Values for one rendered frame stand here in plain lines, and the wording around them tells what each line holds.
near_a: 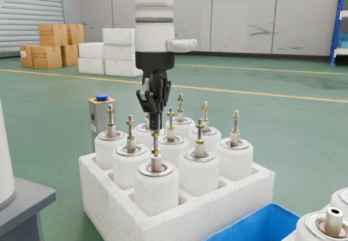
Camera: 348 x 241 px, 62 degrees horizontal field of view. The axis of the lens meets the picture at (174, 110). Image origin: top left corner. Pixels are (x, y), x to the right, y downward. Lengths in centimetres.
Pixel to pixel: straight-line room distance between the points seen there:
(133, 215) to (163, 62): 31
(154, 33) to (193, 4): 566
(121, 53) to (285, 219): 289
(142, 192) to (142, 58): 27
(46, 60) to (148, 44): 388
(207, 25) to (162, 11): 552
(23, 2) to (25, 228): 633
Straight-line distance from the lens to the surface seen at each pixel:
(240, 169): 75
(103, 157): 80
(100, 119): 95
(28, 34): 669
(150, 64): 52
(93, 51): 369
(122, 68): 342
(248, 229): 75
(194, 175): 66
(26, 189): 51
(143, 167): 63
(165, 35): 53
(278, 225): 81
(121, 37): 339
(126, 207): 64
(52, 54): 440
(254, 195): 77
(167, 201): 62
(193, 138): 81
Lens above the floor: 54
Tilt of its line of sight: 16 degrees down
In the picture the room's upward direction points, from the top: straight up
